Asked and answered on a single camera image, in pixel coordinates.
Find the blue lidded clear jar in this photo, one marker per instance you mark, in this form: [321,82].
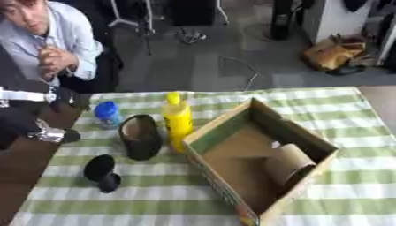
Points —
[107,114]

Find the black equipment case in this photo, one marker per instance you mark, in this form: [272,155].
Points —
[192,11]

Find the brown cardboard roll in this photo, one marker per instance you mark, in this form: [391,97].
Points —
[288,164]

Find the silver tripod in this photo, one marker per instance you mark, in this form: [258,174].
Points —
[139,17]

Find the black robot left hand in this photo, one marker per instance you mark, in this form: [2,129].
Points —
[71,136]

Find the white cabinet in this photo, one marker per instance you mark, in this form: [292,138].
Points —
[337,17]

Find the brown bag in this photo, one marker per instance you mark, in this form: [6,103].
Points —
[330,53]

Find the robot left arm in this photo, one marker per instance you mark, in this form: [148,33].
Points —
[20,117]

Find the person's right hand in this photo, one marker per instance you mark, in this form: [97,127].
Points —
[47,63]

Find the black upright stand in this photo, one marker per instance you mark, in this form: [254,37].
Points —
[281,20]

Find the tan cardboard box green inside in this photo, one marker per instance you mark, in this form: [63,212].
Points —
[242,164]

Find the black dumbbell-shaped object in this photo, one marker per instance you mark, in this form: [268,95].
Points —
[101,172]

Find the person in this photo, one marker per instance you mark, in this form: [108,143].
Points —
[62,32]

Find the black oval bowl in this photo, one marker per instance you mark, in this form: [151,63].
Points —
[140,138]

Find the yellow squeeze bottle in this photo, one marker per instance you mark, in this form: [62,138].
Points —
[178,120]

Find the small metal floor clutter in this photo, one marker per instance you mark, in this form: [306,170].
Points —
[192,36]

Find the person's left hand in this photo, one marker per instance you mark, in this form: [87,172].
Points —
[66,58]

